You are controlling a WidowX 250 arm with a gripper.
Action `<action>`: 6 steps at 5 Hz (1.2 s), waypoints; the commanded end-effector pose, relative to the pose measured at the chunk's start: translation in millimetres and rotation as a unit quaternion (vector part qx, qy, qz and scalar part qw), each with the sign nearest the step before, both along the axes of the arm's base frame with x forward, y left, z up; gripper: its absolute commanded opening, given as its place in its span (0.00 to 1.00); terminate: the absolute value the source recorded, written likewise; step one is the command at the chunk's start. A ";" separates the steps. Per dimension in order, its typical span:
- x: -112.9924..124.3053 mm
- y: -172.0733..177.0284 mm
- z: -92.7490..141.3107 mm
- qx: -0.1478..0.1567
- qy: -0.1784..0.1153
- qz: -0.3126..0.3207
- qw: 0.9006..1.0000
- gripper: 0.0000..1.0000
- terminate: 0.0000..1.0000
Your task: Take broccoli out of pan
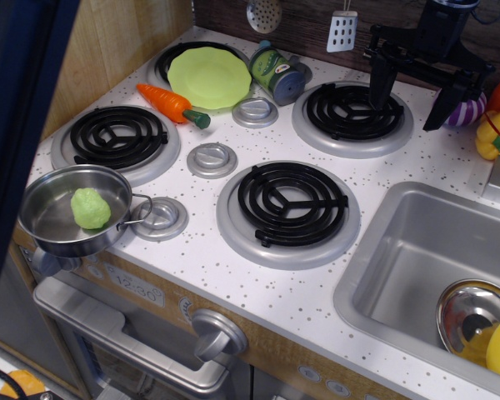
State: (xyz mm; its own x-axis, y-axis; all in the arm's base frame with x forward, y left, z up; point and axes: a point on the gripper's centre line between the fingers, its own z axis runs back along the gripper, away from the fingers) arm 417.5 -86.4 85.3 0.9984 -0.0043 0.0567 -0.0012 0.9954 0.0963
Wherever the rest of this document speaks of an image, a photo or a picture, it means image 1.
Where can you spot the silver sink basin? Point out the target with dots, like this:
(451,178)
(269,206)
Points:
(420,241)

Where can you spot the hanging silver strainer spoon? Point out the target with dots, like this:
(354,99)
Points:
(264,16)

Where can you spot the silver stove knob front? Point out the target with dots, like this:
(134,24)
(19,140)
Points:
(161,219)

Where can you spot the back right black burner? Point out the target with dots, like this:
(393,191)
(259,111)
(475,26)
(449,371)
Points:
(337,118)

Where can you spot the orange toy carrot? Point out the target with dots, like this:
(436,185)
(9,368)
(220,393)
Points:
(174,106)

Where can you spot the black burner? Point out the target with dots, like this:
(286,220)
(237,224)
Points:
(288,215)
(337,118)
(138,142)
(157,68)

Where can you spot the silver stove knob middle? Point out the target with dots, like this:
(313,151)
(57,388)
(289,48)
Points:
(212,160)

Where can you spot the silver stove knob back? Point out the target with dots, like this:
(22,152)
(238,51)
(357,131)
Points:
(255,113)

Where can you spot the yellow toy bell pepper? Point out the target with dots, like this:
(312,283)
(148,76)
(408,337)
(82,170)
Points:
(487,139)

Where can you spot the light green plastic plate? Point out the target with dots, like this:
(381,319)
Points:
(210,78)

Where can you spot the green toy can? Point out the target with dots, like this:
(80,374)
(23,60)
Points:
(276,75)

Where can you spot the purple white toy onion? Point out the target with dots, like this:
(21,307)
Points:
(467,112)

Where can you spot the steel pot lid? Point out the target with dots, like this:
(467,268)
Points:
(467,314)

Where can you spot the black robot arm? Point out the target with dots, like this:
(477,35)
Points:
(450,15)

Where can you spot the orange object on floor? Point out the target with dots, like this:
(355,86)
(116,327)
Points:
(30,384)

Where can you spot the back left black burner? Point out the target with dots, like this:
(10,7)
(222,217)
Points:
(157,68)

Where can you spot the steel pan with handles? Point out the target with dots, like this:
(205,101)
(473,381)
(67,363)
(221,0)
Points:
(47,213)

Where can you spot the light green toy broccoli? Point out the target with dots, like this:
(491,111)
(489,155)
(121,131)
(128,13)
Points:
(89,209)

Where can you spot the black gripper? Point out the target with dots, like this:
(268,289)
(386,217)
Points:
(431,55)

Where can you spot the silver oven door handle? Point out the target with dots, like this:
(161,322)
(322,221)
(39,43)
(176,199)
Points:
(104,326)

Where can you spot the silver stove knob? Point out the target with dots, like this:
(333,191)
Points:
(161,219)
(255,113)
(212,160)

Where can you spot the front right black burner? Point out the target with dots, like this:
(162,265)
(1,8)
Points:
(288,215)

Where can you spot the front left black burner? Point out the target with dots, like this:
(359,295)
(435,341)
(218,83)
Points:
(138,142)

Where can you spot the hanging silver slotted spatula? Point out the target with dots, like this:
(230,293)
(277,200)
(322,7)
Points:
(343,29)

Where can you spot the oven clock display panel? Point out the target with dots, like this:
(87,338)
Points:
(145,290)

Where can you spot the silver oven knob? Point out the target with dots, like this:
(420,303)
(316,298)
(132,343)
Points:
(216,334)
(47,265)

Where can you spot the silver oven knob right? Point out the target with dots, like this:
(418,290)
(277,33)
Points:
(216,334)

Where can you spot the silver oven knob left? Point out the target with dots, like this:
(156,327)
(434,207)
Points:
(47,265)

